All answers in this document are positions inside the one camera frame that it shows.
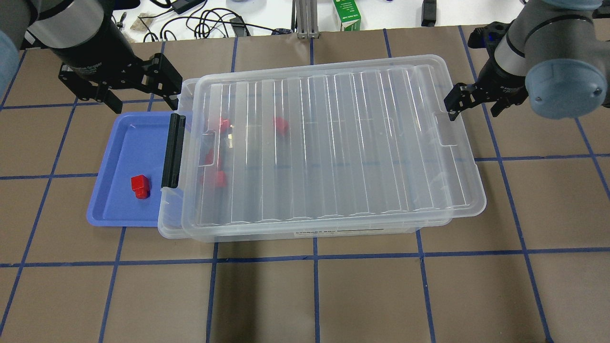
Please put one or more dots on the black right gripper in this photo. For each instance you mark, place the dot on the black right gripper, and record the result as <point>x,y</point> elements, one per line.
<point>500,82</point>

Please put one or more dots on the aluminium frame post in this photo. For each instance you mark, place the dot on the aluminium frame post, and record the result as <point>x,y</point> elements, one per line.
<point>305,19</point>

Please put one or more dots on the clear plastic box lid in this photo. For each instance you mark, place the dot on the clear plastic box lid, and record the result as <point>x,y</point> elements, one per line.
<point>333,143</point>

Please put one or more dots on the red block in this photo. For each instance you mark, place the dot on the red block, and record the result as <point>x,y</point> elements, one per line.
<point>140,185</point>
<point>219,179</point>
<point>281,126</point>
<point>224,126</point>
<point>213,158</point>

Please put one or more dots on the black box latch handle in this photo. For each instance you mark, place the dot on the black box latch handle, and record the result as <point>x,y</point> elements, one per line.
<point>174,151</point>

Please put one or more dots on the red block in box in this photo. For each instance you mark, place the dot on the red block in box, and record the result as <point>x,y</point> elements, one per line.
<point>213,158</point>
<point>219,179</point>
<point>224,126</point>
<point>281,126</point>

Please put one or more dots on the black power adapter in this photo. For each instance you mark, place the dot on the black power adapter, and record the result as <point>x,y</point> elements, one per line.
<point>182,6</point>

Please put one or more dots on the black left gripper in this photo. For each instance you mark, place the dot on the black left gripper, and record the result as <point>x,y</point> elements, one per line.
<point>93,50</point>

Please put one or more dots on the clear plastic storage box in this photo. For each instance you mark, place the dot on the clear plastic storage box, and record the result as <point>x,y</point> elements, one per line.
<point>305,166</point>

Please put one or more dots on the green white carton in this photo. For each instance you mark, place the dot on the green white carton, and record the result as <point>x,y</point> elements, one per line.
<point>347,15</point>

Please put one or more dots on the blue plastic tray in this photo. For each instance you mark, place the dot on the blue plastic tray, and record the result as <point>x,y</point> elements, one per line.
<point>136,145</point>

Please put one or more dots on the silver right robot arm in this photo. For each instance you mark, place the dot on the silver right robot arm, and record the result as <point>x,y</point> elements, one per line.
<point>549,55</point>

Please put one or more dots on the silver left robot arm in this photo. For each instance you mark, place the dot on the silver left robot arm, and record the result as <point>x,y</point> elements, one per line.
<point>56,24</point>

